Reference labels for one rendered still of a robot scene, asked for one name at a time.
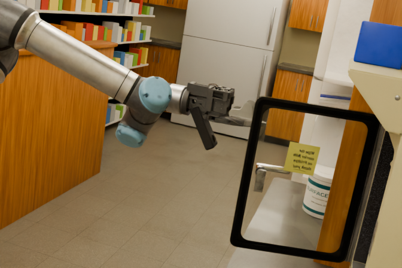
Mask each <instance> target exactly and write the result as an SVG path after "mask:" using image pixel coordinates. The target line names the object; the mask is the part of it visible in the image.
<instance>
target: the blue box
mask: <svg viewBox="0 0 402 268"><path fill-rule="evenodd" d="M354 62H360V63H366V64H370V65H376V66H383V67H387V68H393V69H401V66H402V26H394V25H387V24H383V23H376V22H368V21H362V22H361V27H360V32H359V36H358V41H357V46H356V49H355V54H354Z"/></svg>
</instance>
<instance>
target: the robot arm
mask: <svg viewBox="0 0 402 268"><path fill-rule="evenodd" d="M22 48H24V49H25V50H27V51H30V52H31V53H33V54H35V55H36V56H38V57H40V58H42V59H44V60H45V61H47V62H49V63H51V64H52V65H54V66H56V67H58V68H60V69H61V70H63V71H65V72H67V73H69V74H71V75H72V76H74V77H76V78H78V79H79V80H81V81H83V82H85V83H87V84H88V85H90V86H92V87H94V88H96V89H98V90H99V91H101V92H103V93H104V94H106V95H108V96H110V97H112V98H114V99H115V100H117V101H119V102H121V103H123V104H125V105H126V106H128V109H127V110H126V112H125V114H124V116H123V118H122V119H121V122H120V123H119V124H118V128H117V130H116V132H115V135H116V137H117V139H118V140H119V141H120V142H121V143H122V144H124V145H126V146H128V147H132V148H139V147H141V146H142V145H143V143H144V141H145V140H146V139H147V135H148V133H149V131H150V130H151V128H152V127H153V126H154V124H155V123H156V121H157V120H158V118H159V117H160V116H161V114H162V112H163V111H166V112H171V113H175V114H179V115H181V114H184V115H190V113H191V115H192V118H193V120H194V123H195V125H196V127H197V130H198V132H199V135H200V137H201V140H202V143H203V145H204V147H205V149H206V150H210V149H213V148H214V147H215V146H216V145H217V143H218V142H217V139H216V137H215V135H214V133H213V130H212V127H211V125H210V123H209V121H211V122H214V123H222V124H228V125H232V126H242V127H243V126H244V127H251V121H252V115H253V110H254V105H255V102H254V101H253V100H248V101H247V102H245V103H244V104H243V106H235V107H234V108H233V109H232V104H234V99H235V97H234V94H235V89H233V88H229V87H223V86H218V85H217V84H215V85H210V84H209V85H208V86H207V85H203V84H197V82H194V81H192V82H190V83H188V84H187V86H182V85H179V84H173V83H168V82H167V81H166V80H164V79H163V78H161V77H154V76H152V77H148V78H145V77H141V76H140V75H138V74H136V73H134V72H132V71H131V70H129V69H127V68H125V67H124V66H122V65H120V64H119V63H117V62H115V61H113V60H112V59H110V58H108V57H106V56H104V55H103V54H101V53H100V52H98V51H96V50H94V49H92V48H91V47H89V46H87V45H85V44H83V43H82V42H80V41H79V40H77V39H75V38H73V37H71V36H70V35H68V34H67V33H64V32H63V31H61V30H59V29H58V28H56V27H54V26H52V25H51V24H49V23H47V22H45V21H43V20H42V19H40V16H39V13H38V12H37V11H35V10H33V9H31V8H30V7H28V6H26V5H24V4H22V3H20V2H17V1H15V0H0V84H1V83H3V82H4V80H5V78H6V76H7V75H8V74H9V73H10V72H11V71H12V70H13V69H14V67H15V65H16V63H17V61H18V58H19V49H22Z"/></svg>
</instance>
